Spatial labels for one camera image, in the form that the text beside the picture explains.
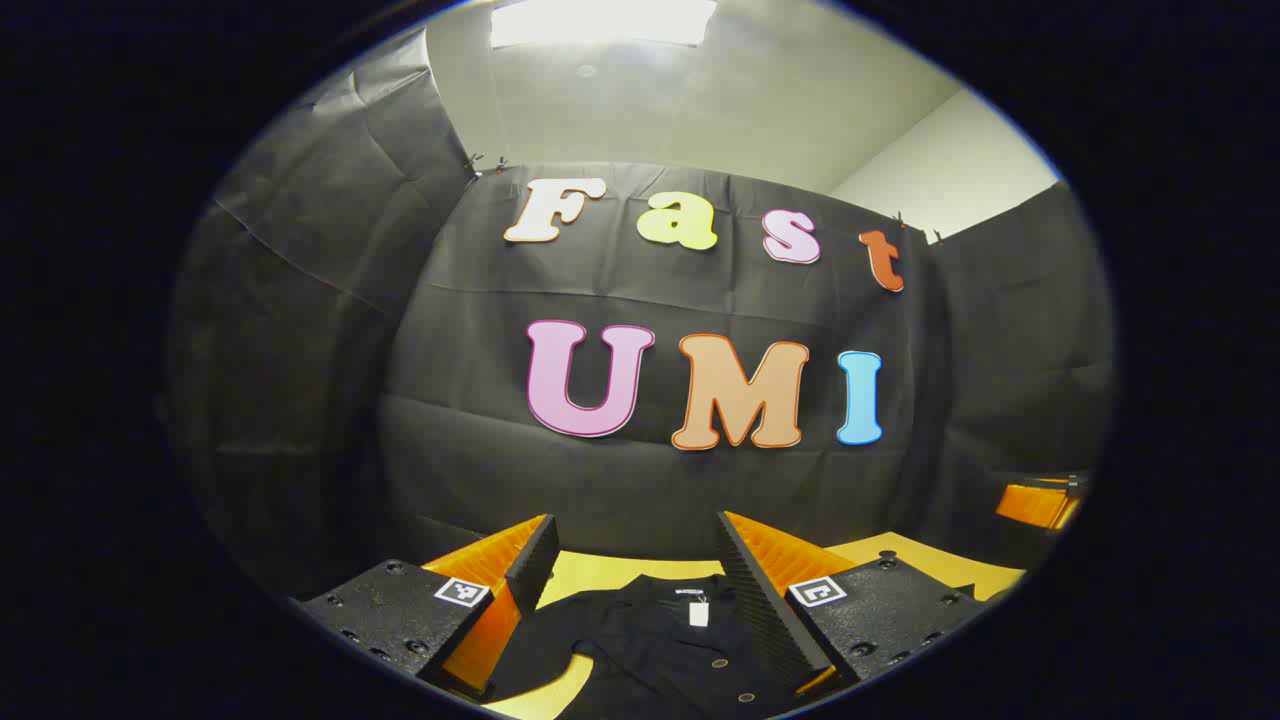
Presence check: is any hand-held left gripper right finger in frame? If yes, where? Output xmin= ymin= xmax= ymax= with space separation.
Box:
xmin=716 ymin=511 xmax=991 ymax=701

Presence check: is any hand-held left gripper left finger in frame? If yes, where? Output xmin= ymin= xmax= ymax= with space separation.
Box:
xmin=300 ymin=514 xmax=561 ymax=700

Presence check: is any black button cardigan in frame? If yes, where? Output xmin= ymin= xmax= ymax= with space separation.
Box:
xmin=488 ymin=572 xmax=801 ymax=720

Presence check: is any ceiling light panel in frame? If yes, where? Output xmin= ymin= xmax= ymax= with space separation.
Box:
xmin=490 ymin=0 xmax=719 ymax=49

